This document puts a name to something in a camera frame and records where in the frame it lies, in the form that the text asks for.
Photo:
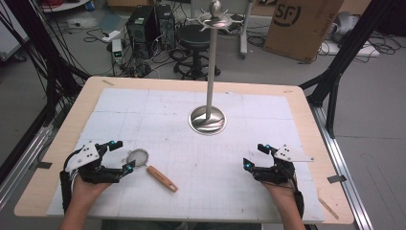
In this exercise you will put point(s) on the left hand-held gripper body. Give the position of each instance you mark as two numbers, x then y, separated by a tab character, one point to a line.
84	156

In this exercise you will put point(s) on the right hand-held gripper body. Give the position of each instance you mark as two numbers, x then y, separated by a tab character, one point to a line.
288	155

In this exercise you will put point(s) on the steel rack stand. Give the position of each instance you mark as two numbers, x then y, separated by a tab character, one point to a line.
210	80

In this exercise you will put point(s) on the person's left hand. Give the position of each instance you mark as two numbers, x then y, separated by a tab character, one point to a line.
87	190

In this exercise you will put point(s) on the person's right hand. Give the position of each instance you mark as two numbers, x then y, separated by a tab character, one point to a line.
281	191

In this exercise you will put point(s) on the black tape piece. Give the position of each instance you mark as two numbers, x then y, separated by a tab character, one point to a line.
336	179
44	165

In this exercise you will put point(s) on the thin wooden stick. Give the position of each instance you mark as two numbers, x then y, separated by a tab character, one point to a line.
328	207

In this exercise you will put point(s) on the small white electronic device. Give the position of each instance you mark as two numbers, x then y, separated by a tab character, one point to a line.
117	51

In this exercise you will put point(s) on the white power strip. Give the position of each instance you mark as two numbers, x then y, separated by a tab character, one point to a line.
111	36

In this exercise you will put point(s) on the black computer tower green sticker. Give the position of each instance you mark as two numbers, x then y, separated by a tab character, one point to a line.
140	35

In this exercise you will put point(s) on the large printed cardboard box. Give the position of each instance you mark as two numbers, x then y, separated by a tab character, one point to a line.
300	28

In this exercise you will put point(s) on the plain black computer tower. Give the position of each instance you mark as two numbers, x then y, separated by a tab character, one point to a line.
166	25

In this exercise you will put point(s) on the black round stool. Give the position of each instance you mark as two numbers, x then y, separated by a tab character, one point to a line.
191	35

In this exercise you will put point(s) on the white flat panel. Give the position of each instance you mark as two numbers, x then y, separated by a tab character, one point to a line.
9	35

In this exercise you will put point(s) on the grey plastic housing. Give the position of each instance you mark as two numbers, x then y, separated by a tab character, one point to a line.
346	24

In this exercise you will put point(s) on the round white table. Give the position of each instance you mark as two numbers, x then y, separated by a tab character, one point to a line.
63	4

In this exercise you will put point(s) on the aluminium rail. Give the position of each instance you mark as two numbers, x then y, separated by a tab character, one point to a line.
341	166
22	163

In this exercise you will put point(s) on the black metal frame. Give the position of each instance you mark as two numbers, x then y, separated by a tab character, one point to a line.
344	57
54	64

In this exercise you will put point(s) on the grey stand post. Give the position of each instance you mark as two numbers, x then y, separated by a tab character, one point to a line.
244	35

